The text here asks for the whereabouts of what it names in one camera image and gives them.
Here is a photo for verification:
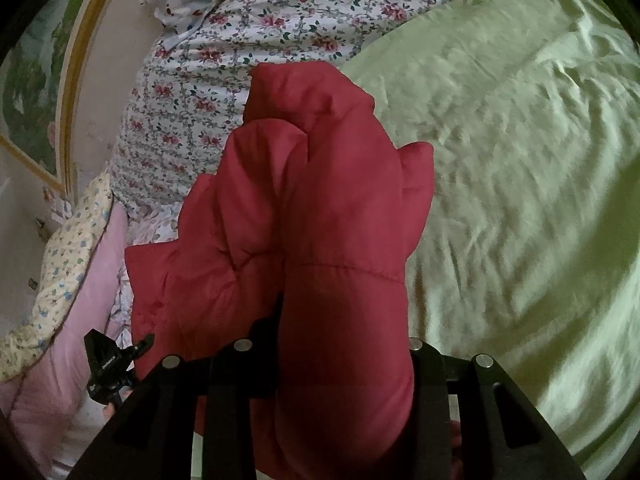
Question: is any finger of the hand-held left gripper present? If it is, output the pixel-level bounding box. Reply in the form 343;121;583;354
131;333;157;362

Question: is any light green bed sheet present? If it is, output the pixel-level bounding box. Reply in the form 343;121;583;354
345;0;640;480

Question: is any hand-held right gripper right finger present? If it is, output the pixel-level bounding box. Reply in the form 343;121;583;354
400;337;586;480

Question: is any yellow floral pillow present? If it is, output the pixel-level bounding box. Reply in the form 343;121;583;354
0;172;118;383

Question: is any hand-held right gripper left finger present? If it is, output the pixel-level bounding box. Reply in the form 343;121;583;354
75;317;281;480

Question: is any red quilted jacket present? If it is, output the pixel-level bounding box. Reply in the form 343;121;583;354
124;62;463;480

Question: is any gold framed wall painting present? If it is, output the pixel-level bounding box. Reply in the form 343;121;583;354
0;0;131;196

